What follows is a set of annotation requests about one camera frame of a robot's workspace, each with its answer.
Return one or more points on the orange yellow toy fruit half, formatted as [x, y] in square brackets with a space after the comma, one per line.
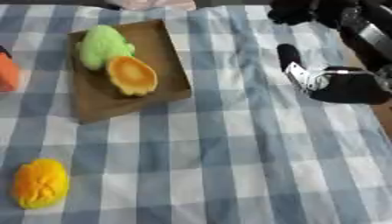
[131, 75]

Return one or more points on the brown cardboard box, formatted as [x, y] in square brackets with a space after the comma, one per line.
[153, 73]

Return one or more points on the green soft toy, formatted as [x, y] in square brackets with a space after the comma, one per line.
[102, 45]

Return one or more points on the orange block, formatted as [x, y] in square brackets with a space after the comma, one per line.
[7, 73]

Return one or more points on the pale pink object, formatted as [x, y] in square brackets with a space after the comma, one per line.
[153, 4]

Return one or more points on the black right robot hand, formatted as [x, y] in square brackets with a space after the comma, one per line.
[352, 87]

